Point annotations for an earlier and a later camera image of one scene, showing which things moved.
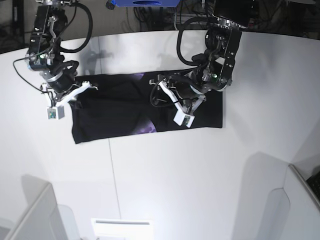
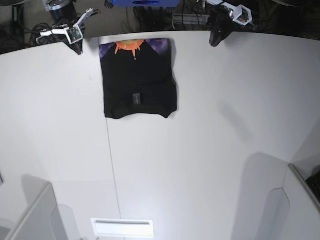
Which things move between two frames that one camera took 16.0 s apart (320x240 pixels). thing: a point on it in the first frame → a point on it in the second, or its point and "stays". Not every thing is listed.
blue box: [145, 3] stays
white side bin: [43, 218] stays
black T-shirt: [120, 106] → [139, 78]
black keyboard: [314, 182] stays
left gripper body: [59, 81] → [73, 34]
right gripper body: [190, 94] → [222, 24]
